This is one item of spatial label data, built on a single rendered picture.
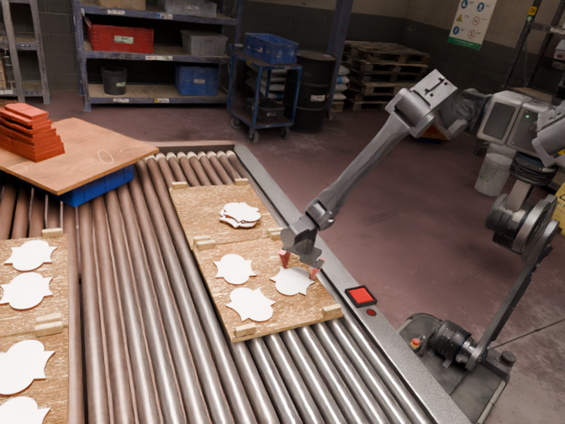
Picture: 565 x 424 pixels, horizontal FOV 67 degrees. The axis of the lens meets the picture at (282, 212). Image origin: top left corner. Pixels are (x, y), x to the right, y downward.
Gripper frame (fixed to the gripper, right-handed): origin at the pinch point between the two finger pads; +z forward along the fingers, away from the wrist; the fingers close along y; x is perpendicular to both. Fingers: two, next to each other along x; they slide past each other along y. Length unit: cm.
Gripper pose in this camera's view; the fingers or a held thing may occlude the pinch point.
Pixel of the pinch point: (298, 272)
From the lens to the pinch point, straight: 137.8
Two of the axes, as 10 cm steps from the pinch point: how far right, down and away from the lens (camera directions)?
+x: 4.4, -4.0, 8.1
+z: -1.5, 8.5, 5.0
